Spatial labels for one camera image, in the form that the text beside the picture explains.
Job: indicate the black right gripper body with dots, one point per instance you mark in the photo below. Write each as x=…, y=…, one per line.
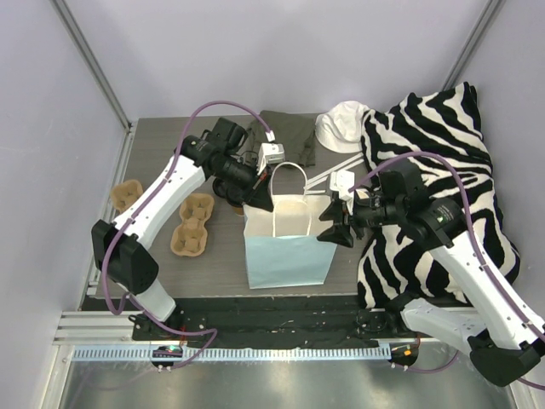
x=341, y=219

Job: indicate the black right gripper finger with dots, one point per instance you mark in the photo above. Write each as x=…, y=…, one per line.
x=334, y=212
x=337, y=234

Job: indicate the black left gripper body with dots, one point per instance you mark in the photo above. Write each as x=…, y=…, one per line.
x=257, y=187

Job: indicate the light blue paper bag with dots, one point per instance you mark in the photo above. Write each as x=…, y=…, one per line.
x=282, y=247

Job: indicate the brown cardboard cup carrier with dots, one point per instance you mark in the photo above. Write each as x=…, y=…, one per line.
x=191, y=236

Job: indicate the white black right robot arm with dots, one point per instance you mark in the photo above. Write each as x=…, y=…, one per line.
x=506, y=341

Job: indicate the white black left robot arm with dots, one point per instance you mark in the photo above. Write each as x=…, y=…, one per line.
x=121, y=247

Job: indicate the white paper straws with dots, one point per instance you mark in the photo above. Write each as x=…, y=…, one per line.
x=345, y=165

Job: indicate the olive green folded cloth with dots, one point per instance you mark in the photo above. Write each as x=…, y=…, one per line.
x=296, y=133

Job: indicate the white bucket hat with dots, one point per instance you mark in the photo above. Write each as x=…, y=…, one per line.
x=340, y=129

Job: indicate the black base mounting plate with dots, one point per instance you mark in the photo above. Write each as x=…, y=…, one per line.
x=315, y=322

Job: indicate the zebra striped blanket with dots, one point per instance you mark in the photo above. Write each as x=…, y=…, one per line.
x=446, y=123

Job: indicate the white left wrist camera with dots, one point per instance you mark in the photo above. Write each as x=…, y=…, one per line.
x=269, y=153

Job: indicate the white slotted cable duct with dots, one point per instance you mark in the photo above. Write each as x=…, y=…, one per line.
x=167, y=353

